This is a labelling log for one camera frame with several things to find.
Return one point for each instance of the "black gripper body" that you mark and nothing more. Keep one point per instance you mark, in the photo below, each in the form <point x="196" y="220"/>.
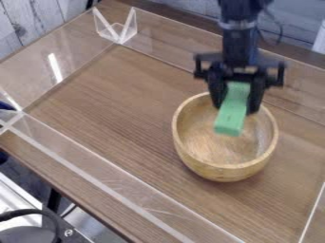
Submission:
<point x="270" y="68"/>

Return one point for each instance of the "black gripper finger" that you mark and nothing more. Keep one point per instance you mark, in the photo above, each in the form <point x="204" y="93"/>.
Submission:
<point x="256" y="94"/>
<point x="217" y="87"/>

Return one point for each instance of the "green rectangular block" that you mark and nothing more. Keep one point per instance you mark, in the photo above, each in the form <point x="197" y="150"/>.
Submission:
<point x="232" y="112"/>

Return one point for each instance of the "brown wooden bowl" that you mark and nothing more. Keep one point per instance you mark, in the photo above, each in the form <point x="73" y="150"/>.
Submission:
<point x="218" y="157"/>

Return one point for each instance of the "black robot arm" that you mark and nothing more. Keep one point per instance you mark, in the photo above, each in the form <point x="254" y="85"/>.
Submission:
<point x="240" y="63"/>

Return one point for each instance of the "clear acrylic table fence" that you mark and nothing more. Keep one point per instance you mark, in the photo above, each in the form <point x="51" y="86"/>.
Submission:
<point x="90" y="127"/>

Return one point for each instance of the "black table leg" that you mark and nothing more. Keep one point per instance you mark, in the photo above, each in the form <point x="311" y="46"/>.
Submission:
<point x="54" y="201"/>

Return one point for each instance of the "clear acrylic corner bracket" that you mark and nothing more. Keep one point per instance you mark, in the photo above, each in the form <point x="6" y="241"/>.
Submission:
<point x="118" y="33"/>

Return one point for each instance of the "black metal base plate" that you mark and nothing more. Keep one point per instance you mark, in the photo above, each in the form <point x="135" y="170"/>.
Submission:
<point x="66" y="232"/>

